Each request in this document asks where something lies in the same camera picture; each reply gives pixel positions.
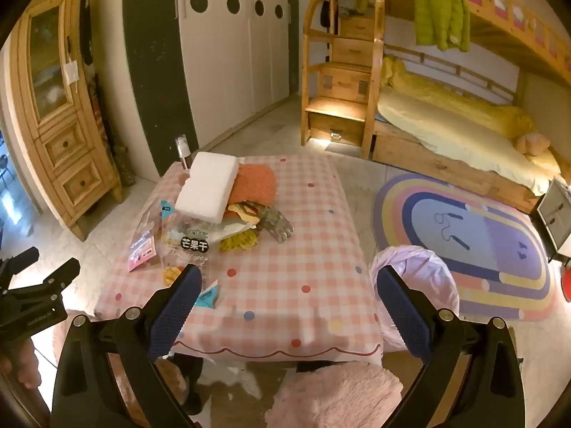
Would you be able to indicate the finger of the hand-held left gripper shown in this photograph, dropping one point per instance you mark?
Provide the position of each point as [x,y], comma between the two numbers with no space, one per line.
[58,276]
[20,258]

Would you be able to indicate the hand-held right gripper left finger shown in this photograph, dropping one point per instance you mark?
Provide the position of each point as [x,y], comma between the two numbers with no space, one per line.
[178,307]

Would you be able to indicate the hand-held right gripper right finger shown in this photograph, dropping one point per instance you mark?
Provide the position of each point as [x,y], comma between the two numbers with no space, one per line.
[403,316]

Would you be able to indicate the silver patterned wrapper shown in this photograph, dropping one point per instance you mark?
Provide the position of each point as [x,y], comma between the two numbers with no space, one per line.
[276,227]

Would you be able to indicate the person's left hand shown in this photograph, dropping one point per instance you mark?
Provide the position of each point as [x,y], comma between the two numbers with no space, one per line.
[18,368]

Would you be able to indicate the small blue wrapper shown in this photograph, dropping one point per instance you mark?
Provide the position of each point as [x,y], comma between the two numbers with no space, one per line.
[207,295]

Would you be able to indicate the clear dried fruit packet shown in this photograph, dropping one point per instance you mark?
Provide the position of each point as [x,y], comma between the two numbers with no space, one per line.
[192,245]

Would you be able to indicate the pink snack packet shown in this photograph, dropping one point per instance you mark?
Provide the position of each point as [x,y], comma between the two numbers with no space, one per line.
[142,254]

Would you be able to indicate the yellow crumpled wrapper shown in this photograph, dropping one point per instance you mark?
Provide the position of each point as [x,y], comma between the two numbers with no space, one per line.
[236,240]

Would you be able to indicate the pink fluffy stool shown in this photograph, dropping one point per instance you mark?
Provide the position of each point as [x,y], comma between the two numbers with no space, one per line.
[334,397]

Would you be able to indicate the rainbow oval rug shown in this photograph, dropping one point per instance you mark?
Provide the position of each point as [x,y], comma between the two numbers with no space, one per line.
[490,240]

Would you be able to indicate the white foam tray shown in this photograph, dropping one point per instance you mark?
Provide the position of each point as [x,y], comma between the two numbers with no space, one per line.
[207,191]

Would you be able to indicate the pink checkered tablecloth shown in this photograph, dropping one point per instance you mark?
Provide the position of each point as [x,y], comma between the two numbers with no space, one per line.
[290,254]

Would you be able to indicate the wooden cabinet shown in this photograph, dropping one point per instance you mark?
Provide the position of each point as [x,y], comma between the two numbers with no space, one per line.
[67,142]

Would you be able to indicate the dark patterned bag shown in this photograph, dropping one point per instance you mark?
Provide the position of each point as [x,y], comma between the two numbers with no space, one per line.
[116,156]

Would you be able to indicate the orange textured packet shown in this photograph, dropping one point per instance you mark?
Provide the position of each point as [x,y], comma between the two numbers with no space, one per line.
[254,183]

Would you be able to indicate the wooden bunk bed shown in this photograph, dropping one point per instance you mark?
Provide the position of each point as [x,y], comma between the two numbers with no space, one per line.
[446,174]

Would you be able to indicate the brown spray bottle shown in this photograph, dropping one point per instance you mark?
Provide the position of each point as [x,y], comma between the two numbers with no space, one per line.
[185,158]

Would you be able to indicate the red plastic container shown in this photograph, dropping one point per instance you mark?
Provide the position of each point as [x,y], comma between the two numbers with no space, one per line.
[567,283]

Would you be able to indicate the white side cabinet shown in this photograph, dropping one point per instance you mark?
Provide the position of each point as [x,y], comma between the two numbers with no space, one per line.
[555,214]

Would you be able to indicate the pale yellow bedsheet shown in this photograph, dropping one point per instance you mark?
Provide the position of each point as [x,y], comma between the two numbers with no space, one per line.
[446,138]

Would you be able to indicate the white paper tag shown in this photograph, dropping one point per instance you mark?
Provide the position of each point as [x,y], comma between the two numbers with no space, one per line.
[71,72]

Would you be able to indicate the pink plush toy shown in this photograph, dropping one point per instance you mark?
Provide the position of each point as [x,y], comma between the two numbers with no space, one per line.
[531,143]

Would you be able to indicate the dark wardrobe door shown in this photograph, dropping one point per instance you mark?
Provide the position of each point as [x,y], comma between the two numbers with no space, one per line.
[156,76]

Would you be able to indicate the yellow quilt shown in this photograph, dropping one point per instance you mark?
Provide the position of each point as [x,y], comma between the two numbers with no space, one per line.
[468,102]

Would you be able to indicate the wooden staircase drawers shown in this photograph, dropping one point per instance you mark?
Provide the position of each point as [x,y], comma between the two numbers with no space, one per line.
[339,84]

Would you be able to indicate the white wardrobe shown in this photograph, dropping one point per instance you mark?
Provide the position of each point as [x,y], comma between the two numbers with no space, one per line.
[232,62]

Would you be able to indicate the green puffer jacket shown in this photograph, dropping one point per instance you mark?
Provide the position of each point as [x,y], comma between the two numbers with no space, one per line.
[439,13]

